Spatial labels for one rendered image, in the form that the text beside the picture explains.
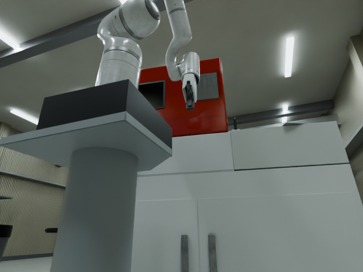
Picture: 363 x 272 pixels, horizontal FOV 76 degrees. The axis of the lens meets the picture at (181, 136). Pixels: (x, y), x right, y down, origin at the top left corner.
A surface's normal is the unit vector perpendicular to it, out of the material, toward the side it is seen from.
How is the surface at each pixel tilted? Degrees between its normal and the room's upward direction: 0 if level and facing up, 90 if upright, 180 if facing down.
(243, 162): 90
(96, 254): 90
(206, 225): 90
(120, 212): 90
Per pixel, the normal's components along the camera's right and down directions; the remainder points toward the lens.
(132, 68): 0.80, -0.22
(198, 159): -0.20, -0.39
